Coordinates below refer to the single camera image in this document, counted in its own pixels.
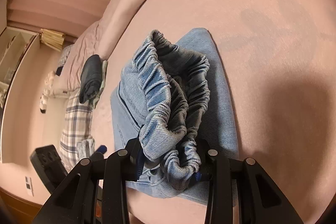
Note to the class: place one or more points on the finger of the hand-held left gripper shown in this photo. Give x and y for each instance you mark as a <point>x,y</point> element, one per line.
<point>100,150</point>

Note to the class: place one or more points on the blue checked cloth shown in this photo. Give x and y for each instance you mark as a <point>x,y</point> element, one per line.
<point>65,56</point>

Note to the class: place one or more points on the yellow tassel hanging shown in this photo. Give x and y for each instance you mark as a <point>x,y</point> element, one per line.
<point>52,39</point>

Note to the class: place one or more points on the pink pillow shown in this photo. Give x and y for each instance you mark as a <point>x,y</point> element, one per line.
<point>84,48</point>

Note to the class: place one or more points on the light blue denim pants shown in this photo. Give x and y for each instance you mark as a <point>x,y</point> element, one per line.
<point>157,87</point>

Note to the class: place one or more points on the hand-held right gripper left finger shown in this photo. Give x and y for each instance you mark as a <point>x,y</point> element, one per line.
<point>131,157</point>

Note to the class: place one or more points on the pink curtain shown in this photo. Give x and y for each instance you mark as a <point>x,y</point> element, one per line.
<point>57,3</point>

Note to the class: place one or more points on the plaid pillow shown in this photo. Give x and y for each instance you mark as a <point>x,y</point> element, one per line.
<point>76,119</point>

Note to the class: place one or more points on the black and white plush toy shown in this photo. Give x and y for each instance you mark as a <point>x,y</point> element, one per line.
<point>43,104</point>

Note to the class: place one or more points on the folded dark denim jeans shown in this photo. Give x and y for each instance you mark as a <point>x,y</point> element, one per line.
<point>90,77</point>

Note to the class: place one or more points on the white wall socket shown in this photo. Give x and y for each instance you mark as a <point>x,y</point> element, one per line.
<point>29,186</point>

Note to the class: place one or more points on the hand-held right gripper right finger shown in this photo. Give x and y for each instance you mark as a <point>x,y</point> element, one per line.
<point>210,165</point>

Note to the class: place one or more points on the cream bedside shelf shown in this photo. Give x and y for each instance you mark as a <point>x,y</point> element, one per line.
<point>15,56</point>

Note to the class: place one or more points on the folded pale green cloth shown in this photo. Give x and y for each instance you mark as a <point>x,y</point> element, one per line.
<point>103,77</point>

